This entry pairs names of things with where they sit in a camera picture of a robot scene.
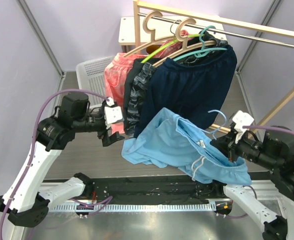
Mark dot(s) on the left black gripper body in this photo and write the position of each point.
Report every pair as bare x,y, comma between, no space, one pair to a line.
98,126

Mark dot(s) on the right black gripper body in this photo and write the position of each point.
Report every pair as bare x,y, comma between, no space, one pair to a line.
248,147

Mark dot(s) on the light blue shorts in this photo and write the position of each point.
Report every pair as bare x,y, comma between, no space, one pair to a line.
170,140

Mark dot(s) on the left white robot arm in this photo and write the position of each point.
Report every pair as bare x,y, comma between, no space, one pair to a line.
24,204

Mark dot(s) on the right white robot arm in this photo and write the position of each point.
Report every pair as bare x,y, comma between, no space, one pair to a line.
271,147

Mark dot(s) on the pink patterned shorts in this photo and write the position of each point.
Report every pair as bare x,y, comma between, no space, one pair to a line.
116,73

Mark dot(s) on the black grey patterned shorts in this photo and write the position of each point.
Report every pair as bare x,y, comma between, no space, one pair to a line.
140,85

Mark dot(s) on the navy blue shorts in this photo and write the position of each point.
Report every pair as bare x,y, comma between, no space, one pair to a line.
194,92

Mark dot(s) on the teal plastic hanger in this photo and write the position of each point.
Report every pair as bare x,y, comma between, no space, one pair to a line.
204,50

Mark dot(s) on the right wooden hanger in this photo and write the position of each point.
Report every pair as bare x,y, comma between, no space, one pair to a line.
184,40

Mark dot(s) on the wooden hanger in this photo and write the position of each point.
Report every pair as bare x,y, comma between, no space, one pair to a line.
184,40
139,47

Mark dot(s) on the lime green hanger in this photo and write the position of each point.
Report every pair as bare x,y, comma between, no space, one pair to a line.
164,50

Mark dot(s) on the left wooden hanger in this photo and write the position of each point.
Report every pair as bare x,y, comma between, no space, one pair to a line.
139,47

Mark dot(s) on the white plastic basket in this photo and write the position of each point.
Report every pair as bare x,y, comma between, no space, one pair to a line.
90,74

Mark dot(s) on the metal hanging rod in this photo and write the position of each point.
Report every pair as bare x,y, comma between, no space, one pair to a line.
227,33

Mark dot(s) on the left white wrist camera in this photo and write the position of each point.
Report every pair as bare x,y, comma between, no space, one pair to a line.
112,113

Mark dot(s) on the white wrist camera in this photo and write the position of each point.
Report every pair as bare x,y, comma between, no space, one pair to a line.
112,113
239,120

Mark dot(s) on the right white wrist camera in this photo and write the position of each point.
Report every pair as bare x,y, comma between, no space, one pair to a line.
239,120

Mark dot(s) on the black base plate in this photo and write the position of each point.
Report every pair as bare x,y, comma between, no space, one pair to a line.
153,190

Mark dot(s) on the white slotted cable duct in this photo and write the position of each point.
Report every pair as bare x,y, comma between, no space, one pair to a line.
117,208

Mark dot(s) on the wooden clothes rack frame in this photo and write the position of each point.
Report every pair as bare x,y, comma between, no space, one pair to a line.
259,28

